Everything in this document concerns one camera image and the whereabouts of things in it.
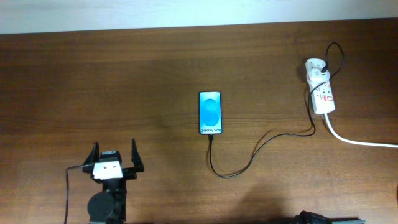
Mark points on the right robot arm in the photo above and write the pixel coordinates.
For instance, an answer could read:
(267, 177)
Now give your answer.
(306, 217)

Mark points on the white power strip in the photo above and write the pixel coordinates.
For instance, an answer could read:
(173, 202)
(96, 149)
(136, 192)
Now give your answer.
(322, 97)

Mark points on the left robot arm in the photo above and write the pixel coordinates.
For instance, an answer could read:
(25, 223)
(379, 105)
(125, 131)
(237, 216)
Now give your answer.
(108, 206)

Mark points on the blue-screen Samsung smartphone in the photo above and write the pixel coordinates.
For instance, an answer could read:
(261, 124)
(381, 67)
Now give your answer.
(210, 113)

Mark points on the white USB charger adapter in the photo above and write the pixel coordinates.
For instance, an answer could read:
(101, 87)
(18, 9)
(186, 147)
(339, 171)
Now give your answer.
(315, 76)

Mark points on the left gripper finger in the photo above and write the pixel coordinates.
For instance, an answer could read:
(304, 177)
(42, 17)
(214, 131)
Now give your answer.
(135, 157)
(93, 155)

